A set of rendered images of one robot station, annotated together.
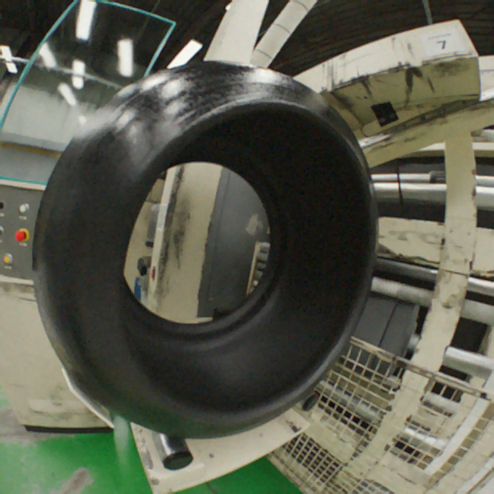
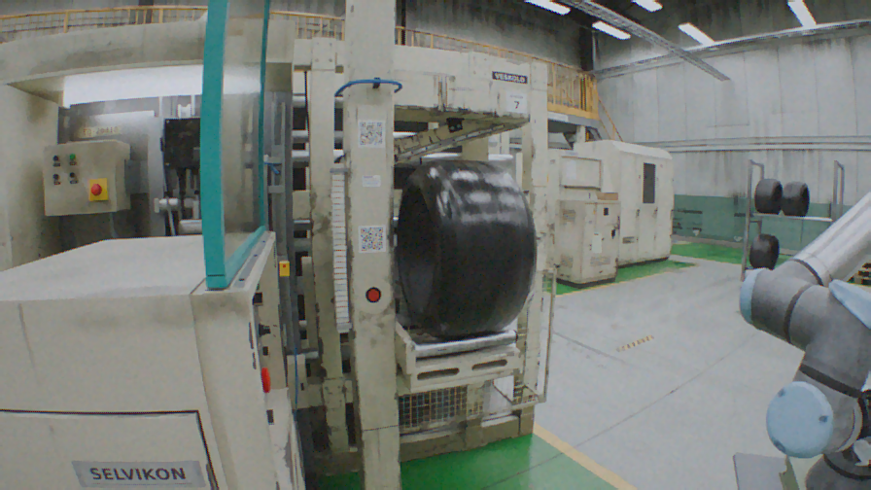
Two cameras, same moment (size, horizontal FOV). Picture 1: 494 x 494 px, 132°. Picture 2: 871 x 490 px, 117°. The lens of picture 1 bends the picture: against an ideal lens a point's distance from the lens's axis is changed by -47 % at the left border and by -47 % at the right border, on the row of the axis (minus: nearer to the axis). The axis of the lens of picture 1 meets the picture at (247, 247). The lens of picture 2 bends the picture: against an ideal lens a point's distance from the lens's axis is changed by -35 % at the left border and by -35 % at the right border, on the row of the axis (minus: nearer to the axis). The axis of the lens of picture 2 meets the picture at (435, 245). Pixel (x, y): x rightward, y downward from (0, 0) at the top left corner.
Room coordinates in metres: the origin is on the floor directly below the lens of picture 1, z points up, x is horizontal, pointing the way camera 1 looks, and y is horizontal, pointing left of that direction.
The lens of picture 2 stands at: (0.06, 1.26, 1.35)
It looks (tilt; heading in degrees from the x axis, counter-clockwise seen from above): 8 degrees down; 286
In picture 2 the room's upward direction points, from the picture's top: straight up
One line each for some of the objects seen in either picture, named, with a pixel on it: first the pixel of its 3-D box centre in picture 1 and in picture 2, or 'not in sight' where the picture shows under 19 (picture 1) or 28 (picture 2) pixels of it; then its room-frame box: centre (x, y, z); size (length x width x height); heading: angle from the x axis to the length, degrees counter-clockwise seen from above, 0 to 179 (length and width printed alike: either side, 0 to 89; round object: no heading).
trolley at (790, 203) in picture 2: not in sight; (792, 230); (-3.50, -4.27, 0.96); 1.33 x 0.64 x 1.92; 133
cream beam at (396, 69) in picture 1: (374, 91); (449, 100); (0.45, -0.29, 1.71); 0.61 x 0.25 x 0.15; 36
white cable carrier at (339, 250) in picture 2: not in sight; (340, 249); (0.62, 0.27, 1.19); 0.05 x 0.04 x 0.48; 126
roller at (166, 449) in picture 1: (147, 385); (465, 343); (0.29, 0.14, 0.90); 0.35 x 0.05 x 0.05; 36
